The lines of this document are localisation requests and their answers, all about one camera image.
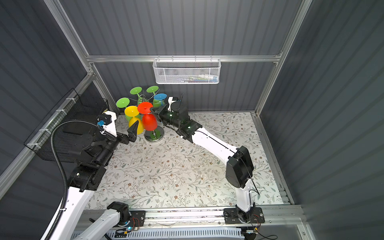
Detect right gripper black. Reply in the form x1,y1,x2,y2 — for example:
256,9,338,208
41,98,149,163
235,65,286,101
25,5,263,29
150,105,182,131

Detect red wine glass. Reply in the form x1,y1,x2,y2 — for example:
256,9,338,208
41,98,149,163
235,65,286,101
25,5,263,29
138,102,158,131

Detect yellow wine glass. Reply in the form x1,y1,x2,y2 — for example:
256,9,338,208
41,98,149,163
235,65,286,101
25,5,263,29
125,106,144,135

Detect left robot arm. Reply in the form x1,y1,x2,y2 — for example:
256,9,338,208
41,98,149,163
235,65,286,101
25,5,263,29
42,111,139,240

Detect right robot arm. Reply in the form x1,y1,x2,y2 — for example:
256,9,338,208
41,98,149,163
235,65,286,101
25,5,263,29
150,97,259,223

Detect blue wine glass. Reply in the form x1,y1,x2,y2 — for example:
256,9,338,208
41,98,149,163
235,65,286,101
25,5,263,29
153,93,168,108

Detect chrome wine glass rack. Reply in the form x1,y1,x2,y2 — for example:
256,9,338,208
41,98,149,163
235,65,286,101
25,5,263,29
131,93,166,143

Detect green wine glass back right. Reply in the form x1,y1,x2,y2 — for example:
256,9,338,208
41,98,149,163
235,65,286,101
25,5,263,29
146,85,159,100

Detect green wine glass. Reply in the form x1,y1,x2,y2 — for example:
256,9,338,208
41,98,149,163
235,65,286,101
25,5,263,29
116,97,132,122
130,87,145,105
146,85,159,100

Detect green wine glass front left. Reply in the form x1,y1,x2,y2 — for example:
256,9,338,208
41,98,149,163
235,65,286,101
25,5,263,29
116,97,132,122

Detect green wine glass back left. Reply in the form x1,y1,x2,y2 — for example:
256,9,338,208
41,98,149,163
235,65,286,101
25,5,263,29
130,87,145,105

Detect items in white basket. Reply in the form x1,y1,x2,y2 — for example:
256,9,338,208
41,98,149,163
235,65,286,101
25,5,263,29
176,74,219,84

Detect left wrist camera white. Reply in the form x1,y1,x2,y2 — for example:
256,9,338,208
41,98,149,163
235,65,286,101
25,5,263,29
97,111,117,137

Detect white wire mesh basket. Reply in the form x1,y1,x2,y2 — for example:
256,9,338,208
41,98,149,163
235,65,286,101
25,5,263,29
153,57,222,85

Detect black wire basket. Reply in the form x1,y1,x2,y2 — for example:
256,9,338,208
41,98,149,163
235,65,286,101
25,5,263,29
24,89,109,163

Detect black corrugated cable hose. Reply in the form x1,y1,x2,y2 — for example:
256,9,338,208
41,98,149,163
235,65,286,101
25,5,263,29
44,119,101,240

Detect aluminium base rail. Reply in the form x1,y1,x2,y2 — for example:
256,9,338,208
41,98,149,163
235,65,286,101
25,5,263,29
71,205,307,232

